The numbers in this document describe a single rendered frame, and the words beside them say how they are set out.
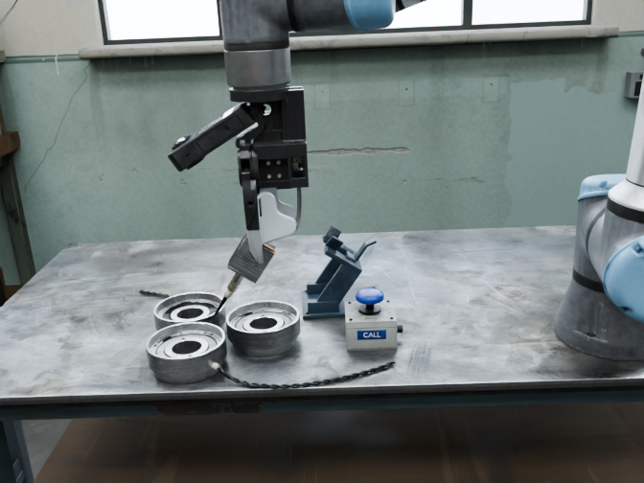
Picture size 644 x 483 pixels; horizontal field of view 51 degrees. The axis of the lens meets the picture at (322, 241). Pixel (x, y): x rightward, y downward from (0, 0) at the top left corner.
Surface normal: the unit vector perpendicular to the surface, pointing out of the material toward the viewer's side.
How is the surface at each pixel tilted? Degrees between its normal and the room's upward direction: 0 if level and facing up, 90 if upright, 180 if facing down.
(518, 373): 0
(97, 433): 0
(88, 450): 0
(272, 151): 90
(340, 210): 90
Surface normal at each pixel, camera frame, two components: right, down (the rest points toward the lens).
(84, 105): -0.01, 0.33
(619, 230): -0.94, 0.11
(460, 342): -0.04, -0.94
